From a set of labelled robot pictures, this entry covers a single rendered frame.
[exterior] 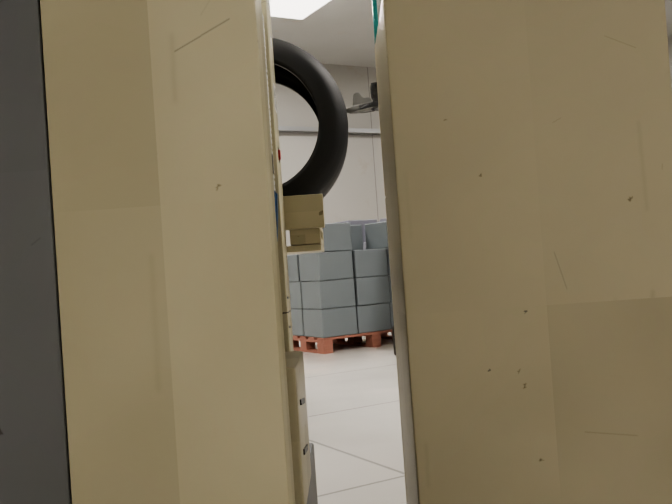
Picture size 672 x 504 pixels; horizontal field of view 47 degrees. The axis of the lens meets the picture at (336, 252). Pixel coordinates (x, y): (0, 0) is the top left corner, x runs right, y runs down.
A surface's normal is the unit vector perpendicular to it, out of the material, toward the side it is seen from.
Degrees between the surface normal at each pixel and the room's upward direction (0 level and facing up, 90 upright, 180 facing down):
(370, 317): 90
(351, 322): 90
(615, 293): 90
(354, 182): 90
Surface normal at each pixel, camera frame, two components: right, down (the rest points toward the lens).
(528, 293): -0.01, -0.01
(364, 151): 0.49, -0.05
